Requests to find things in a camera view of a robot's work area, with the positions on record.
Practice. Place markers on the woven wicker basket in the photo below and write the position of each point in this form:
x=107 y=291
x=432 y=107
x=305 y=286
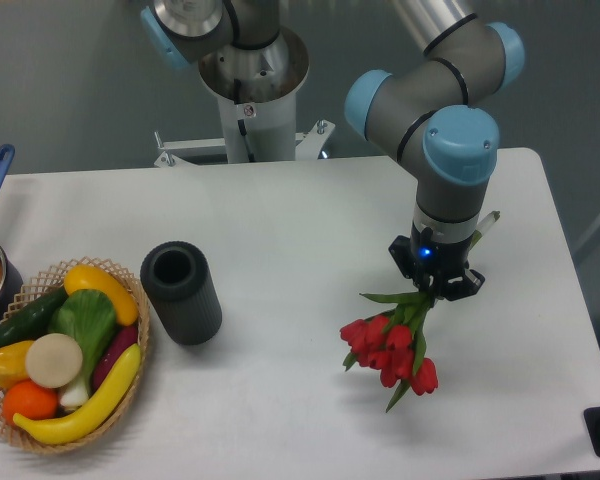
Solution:
x=47 y=281

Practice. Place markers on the beige round disc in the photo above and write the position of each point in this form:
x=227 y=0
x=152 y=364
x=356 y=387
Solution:
x=53 y=360

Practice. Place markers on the purple eggplant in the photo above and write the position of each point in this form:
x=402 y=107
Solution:
x=122 y=340

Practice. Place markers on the green bok choy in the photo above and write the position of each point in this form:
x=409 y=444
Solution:
x=87 y=316

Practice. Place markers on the red tulip bouquet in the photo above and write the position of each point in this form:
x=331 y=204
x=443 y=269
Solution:
x=393 y=343

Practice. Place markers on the dark grey ribbed vase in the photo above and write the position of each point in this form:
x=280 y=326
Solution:
x=177 y=280

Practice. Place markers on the yellow bell pepper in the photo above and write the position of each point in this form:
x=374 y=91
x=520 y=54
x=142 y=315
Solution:
x=13 y=363

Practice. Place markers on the yellow squash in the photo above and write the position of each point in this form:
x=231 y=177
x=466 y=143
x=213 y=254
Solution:
x=88 y=277

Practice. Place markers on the orange fruit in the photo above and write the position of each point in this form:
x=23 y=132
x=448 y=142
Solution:
x=30 y=400

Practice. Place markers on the green cucumber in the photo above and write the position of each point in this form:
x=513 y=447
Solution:
x=32 y=320

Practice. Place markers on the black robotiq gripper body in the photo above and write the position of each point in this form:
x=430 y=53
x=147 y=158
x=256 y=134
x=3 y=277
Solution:
x=438 y=261

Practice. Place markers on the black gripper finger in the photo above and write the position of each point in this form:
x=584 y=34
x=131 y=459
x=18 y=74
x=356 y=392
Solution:
x=466 y=285
x=405 y=260

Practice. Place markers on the yellow banana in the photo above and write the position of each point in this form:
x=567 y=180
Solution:
x=90 y=416

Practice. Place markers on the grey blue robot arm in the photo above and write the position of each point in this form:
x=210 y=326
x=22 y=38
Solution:
x=427 y=121

